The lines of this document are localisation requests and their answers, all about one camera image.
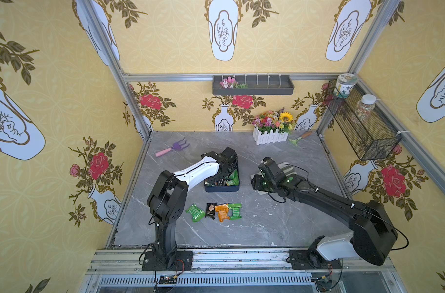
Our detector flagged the green cookie packet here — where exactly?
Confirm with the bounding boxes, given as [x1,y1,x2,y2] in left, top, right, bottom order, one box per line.
[185,203,205,223]
[227,203,242,220]

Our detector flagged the orange cookie packet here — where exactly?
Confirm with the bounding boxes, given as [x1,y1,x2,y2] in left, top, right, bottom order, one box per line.
[215,204,231,223]

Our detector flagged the black cookie packet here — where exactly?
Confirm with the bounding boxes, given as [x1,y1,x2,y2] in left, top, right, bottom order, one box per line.
[205,202,218,220]

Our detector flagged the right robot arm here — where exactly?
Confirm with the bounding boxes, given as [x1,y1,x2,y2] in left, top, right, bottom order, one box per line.
[250,157,411,266]

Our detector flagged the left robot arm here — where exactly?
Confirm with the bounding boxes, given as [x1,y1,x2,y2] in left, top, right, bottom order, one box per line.
[139,147,238,271]

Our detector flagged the green packet in box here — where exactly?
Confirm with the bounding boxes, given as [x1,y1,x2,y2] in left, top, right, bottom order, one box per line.
[226,170,240,186]

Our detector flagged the dark blue storage box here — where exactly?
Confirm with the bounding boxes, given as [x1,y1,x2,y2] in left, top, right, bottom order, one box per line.
[204,164,240,192]

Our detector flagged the white and green garden glove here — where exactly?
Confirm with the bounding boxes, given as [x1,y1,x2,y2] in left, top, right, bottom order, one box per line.
[277,162,297,177]

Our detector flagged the white picket fence flower planter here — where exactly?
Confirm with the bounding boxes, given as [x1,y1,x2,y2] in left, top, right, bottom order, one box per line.
[252,111,295,145]

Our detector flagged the pink and purple garden rake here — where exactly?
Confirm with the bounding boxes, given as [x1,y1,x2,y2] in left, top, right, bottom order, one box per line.
[155,138,190,157]

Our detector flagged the pink flowers on shelf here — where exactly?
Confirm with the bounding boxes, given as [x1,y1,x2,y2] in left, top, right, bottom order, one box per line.
[220,76,248,89]

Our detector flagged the jar with printed label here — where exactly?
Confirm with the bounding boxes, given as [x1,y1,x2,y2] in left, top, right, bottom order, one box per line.
[333,73,358,98]

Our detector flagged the clear jar with white lid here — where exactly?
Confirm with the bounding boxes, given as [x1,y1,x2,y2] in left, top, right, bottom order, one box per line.
[351,94,376,123]

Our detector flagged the small circuit board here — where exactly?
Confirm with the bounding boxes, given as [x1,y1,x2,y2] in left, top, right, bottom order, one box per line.
[158,275,178,286]

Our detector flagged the green rake with wooden handle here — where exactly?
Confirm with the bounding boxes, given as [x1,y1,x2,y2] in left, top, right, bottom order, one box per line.
[288,131,312,146]

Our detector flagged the grey wall shelf tray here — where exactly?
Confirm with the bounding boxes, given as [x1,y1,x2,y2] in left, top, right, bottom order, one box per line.
[212,73,295,96]

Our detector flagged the black wire mesh basket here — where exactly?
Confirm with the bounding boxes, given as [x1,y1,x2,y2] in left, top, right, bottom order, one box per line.
[324,80,402,161]

